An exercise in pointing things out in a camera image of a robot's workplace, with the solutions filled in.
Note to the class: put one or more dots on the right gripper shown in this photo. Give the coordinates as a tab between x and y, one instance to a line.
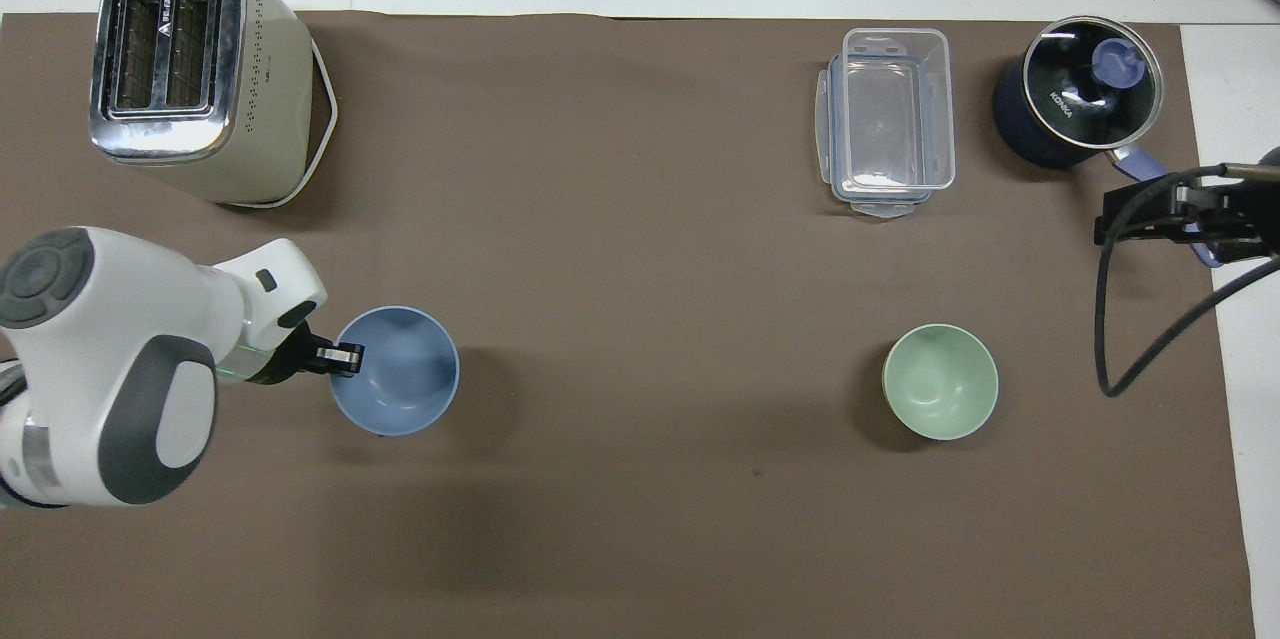
1271	209

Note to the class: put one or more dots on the clear plastic container lid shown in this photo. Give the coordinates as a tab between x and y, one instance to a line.
880	205

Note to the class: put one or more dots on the blue bowl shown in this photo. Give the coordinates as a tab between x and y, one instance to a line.
400	389

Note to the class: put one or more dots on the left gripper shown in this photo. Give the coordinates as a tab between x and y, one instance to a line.
293	359

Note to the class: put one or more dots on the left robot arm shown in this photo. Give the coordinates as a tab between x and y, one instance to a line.
120	339

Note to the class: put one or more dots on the cream and chrome toaster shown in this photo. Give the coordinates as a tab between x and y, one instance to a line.
270	99

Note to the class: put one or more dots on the glass pot lid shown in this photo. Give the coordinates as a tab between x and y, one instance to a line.
1075	84

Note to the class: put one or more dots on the green bowl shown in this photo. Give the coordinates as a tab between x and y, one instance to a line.
940	384

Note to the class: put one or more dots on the clear plastic container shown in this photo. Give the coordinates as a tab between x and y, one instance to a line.
895	109

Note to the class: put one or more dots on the dark blue pot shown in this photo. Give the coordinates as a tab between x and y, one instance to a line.
1020	134

